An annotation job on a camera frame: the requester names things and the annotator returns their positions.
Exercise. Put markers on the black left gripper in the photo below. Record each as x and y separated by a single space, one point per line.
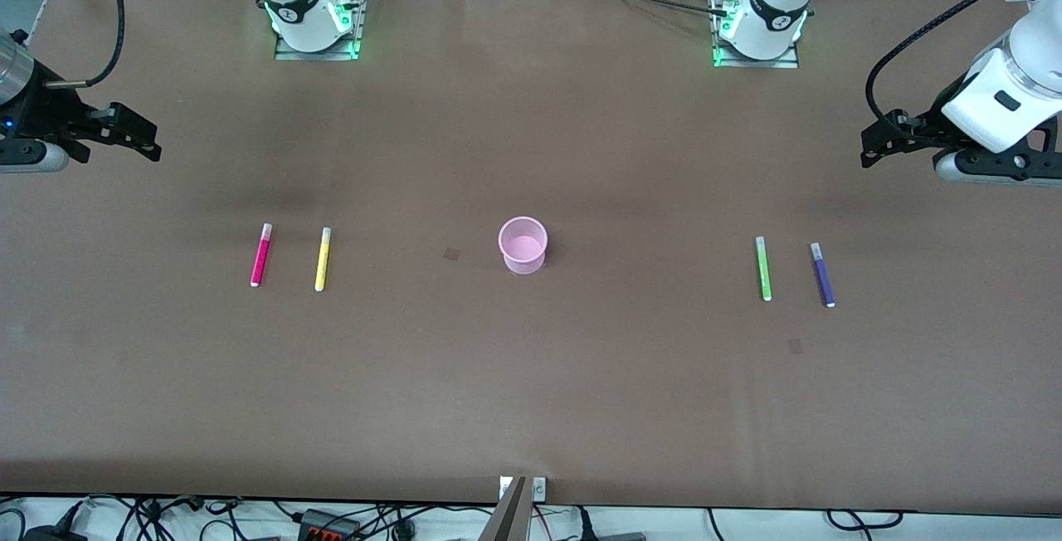
923 128

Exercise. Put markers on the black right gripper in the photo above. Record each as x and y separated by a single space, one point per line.
43 114

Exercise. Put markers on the purple highlighter pen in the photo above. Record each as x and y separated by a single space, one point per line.
823 277

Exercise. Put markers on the pink highlighter pen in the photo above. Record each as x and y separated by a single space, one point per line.
260 257

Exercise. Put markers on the pink cup holder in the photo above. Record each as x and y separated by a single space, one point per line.
523 249

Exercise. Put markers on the green highlighter pen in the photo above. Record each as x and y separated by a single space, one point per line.
763 271

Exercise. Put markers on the yellow highlighter pen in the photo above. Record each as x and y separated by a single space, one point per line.
323 260

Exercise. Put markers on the black orange power strip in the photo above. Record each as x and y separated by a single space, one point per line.
330 524

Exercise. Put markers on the black floor plug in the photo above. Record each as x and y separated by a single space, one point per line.
610 534

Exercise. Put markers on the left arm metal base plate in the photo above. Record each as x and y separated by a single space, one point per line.
759 62

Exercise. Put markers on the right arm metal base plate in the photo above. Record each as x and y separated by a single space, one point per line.
319 48

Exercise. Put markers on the metal table edge bracket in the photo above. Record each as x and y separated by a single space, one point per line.
539 489

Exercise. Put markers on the brown camera mount bar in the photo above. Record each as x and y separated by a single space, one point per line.
508 516

